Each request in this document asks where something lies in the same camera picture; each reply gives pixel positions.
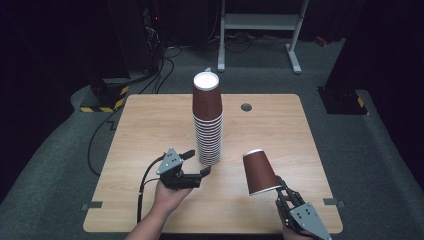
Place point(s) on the small red object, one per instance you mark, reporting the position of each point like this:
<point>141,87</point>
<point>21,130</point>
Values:
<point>321,41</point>

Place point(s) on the single brown paper cup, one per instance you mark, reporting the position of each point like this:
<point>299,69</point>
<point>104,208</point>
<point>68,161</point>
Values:
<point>260,173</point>

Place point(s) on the yellow black striped base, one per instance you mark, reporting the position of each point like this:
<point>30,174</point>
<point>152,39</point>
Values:
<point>110,100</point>
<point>345,103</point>

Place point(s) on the dark equipment rack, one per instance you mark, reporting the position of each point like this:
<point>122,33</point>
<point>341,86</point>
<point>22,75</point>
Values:
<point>140,36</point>

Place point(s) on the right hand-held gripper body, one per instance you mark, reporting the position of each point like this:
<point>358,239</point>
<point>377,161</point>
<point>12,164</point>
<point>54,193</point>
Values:
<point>306,218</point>

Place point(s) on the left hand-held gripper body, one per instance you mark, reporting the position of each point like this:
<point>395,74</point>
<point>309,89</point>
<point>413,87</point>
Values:
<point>170,163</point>

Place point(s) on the grey table edge bracket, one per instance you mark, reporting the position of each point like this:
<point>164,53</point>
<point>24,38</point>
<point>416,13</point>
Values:
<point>333,201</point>
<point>93,205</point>

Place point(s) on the stack of brown paper cups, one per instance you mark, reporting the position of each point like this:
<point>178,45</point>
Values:
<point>207,103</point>

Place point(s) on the person's left hand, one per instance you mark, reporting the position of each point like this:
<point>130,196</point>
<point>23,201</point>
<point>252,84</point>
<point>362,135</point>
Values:
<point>168,200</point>

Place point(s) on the person's right hand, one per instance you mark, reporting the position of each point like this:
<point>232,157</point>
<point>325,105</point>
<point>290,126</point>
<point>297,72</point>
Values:
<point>286,233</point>

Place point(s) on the white metal stand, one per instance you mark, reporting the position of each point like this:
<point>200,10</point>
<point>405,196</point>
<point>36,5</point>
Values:
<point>260,21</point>

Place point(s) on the grey table grommet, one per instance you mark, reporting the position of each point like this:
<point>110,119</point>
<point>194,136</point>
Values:
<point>246,107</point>

